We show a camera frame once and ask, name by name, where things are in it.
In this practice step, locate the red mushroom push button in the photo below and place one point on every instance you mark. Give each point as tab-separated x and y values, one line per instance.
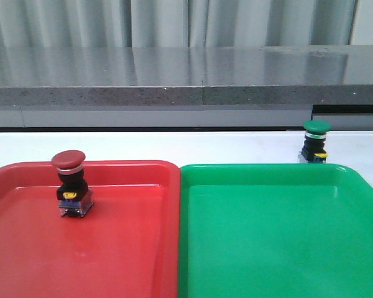
74	195

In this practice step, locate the green mushroom push button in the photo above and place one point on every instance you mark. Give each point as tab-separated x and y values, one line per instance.
313	149

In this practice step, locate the white pleated curtain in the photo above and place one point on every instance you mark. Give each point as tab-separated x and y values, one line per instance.
175	23

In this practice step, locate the grey stone countertop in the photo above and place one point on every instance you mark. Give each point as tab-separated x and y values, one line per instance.
242	88

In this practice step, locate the green plastic tray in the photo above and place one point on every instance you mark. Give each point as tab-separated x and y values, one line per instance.
280	230

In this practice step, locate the red plastic tray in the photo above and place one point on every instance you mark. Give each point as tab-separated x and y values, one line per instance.
125	246

